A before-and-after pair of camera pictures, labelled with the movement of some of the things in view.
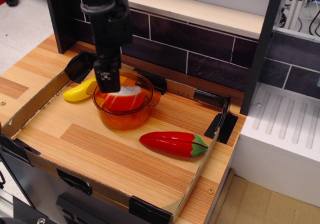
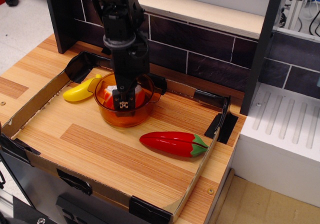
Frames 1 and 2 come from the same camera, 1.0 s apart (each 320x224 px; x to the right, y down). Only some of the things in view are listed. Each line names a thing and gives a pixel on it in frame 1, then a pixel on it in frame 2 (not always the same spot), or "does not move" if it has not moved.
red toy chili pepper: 174,143 does not move
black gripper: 112,28 to 131,62
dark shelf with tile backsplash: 221,34 does not move
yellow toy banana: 78,92 does not move
